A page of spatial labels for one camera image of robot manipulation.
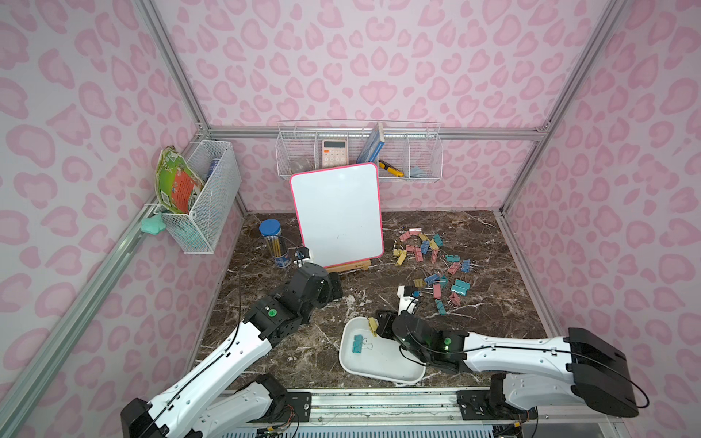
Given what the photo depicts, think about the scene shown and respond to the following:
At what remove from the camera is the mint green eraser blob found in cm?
63

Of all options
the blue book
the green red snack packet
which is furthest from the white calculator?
the green red snack packet

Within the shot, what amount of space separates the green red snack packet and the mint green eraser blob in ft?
0.14
